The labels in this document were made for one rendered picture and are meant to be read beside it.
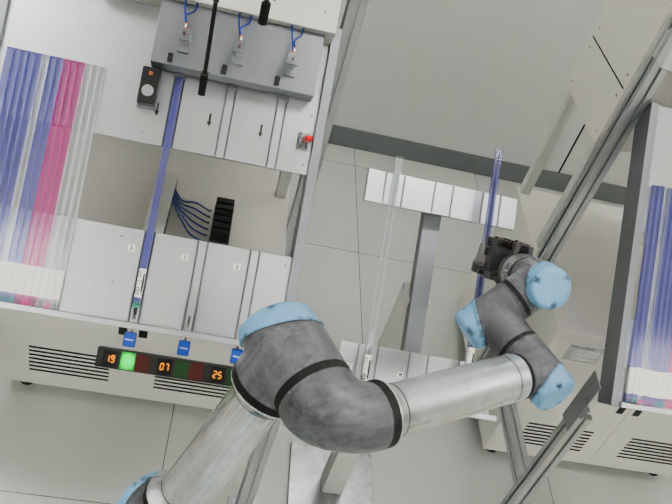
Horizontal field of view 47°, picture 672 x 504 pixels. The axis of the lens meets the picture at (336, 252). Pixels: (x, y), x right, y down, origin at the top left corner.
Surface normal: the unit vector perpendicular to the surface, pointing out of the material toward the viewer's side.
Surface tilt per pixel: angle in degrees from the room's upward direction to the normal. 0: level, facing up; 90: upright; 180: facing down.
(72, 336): 90
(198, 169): 0
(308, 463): 0
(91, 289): 44
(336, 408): 36
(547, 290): 56
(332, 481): 90
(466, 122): 90
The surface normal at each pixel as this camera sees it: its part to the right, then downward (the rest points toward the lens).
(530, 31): 0.00, 0.66
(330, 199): 0.25, -0.73
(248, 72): 0.18, -0.06
